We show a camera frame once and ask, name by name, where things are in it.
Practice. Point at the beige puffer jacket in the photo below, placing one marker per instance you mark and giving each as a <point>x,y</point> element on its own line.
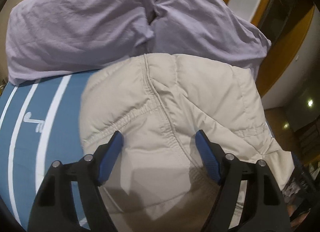
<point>158,102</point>

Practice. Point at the lavender pillow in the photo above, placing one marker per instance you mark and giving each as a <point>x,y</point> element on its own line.
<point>46,38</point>
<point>209,29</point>

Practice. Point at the left lavender pillow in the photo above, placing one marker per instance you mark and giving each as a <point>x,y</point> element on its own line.
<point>46,38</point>

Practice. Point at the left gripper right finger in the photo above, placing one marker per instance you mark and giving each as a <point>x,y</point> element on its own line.
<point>264,207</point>

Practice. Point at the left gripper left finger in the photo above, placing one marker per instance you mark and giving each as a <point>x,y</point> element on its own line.
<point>53,208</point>

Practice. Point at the blue white striped bedsheet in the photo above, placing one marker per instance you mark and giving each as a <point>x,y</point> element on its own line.
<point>39,124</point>

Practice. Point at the right lavender pillow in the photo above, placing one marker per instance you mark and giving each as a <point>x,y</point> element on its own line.
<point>209,29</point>

